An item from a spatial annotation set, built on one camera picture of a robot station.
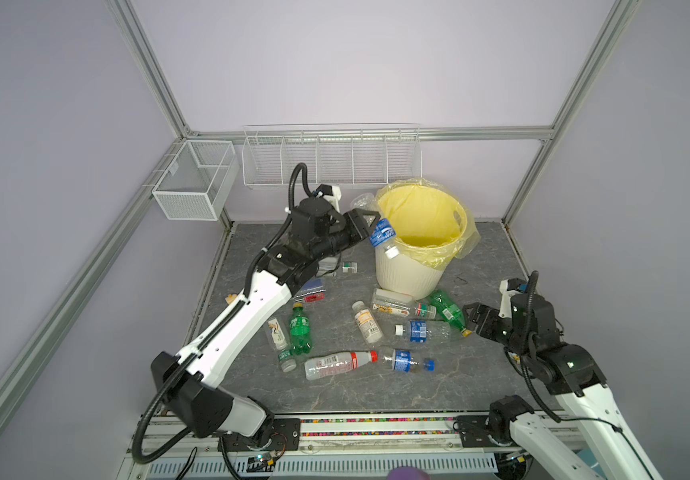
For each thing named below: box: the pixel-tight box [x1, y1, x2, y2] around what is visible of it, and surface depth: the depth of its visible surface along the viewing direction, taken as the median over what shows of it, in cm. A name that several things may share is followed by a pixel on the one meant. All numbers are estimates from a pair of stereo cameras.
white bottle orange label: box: [352, 300, 383, 345], surface depth 90 cm
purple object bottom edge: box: [386, 466, 431, 480], surface depth 71 cm
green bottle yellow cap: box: [429, 289, 473, 338], surface depth 95 cm
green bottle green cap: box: [289, 302, 312, 355], surface depth 88 cm
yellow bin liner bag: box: [377, 178, 481, 270], surface depth 91 cm
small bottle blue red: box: [292, 278, 327, 303], surface depth 96 cm
